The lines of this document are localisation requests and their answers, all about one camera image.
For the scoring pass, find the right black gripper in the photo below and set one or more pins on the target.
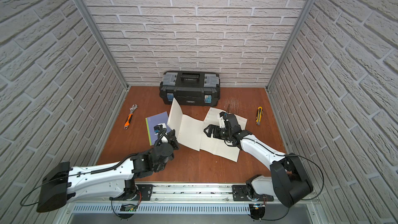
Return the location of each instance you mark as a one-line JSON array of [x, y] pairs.
[[211, 127]]

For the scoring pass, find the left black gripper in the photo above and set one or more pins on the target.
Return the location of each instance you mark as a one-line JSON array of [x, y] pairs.
[[171, 138]]

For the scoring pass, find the purple cover notebook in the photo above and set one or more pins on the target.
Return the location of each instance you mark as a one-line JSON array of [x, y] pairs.
[[152, 121]]

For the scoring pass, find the green cover notebook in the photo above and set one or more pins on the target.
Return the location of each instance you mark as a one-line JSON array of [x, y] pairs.
[[190, 133]]

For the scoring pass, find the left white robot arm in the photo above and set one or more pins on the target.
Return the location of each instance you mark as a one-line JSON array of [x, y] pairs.
[[65, 184]]

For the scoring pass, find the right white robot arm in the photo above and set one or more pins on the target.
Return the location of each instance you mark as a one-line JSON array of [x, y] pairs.
[[289, 183]]

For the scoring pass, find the open white lined notebook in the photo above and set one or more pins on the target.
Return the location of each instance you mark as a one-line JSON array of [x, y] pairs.
[[213, 117]]

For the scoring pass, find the black plastic toolbox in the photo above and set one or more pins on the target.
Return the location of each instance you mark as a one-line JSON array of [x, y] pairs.
[[190, 88]]

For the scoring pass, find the yellow utility knife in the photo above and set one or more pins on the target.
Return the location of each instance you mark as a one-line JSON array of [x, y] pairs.
[[259, 115]]

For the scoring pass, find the orange handled adjustable wrench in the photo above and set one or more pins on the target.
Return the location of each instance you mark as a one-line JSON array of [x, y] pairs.
[[129, 118]]

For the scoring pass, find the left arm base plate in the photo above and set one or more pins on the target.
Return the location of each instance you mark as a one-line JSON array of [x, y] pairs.
[[138, 192]]

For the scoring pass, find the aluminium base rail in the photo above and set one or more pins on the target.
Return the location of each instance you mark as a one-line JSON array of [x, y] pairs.
[[177, 198]]

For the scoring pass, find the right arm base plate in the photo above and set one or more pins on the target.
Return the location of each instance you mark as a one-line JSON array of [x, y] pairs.
[[242, 193]]

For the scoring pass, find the right aluminium corner post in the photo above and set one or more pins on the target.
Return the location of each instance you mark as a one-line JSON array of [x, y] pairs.
[[294, 34]]

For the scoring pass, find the aluminium corner post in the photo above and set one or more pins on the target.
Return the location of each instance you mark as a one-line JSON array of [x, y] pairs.
[[294, 34], [93, 27]]

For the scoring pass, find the left aluminium corner post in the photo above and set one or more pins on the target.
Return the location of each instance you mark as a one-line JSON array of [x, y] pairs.
[[93, 27]]

